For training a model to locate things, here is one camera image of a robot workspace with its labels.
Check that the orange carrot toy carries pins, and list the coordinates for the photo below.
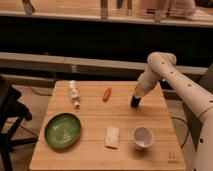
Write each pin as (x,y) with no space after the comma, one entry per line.
(107,94)

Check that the black chair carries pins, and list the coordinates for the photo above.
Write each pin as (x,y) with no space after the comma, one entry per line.
(10,107)

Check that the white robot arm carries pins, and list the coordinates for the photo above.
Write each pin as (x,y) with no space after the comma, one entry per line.
(161,65)

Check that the black eraser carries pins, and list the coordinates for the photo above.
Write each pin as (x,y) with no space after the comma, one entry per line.
(135,102)

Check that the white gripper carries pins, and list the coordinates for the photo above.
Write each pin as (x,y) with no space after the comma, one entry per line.
(145,83)

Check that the white sponge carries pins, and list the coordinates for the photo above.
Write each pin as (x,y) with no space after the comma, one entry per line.
(112,137)

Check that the green plate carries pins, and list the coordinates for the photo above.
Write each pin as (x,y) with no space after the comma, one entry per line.
(62,131)

